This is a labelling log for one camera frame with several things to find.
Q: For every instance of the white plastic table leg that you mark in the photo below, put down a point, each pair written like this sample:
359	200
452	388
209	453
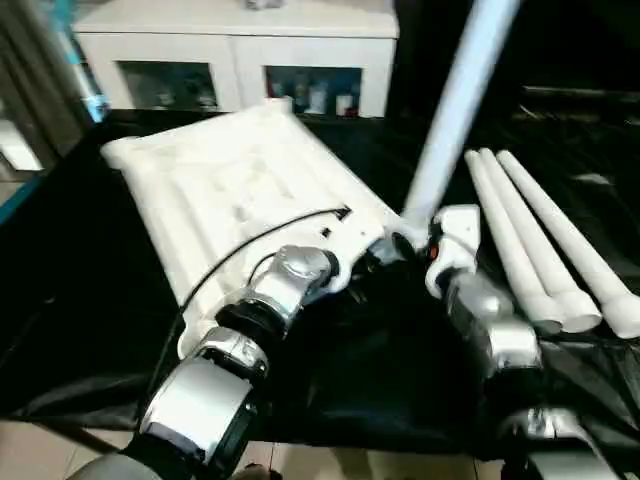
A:
530	235
505	235
450	115
565	230

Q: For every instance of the white plastic table top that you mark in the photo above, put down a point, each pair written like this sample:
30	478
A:
240	180

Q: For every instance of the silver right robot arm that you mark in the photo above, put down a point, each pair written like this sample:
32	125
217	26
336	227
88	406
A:
495	325

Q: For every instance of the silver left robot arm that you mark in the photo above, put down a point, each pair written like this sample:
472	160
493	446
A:
280	285

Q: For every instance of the black work mat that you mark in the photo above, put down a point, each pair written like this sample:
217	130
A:
380	370

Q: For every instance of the black piano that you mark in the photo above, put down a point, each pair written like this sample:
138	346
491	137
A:
565	45

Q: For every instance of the white glass-door cabinet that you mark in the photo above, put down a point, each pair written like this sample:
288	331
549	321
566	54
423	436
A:
235	45

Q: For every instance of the grey curtain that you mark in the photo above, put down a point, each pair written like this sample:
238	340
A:
35	75

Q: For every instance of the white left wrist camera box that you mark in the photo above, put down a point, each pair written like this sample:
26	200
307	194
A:
355	240

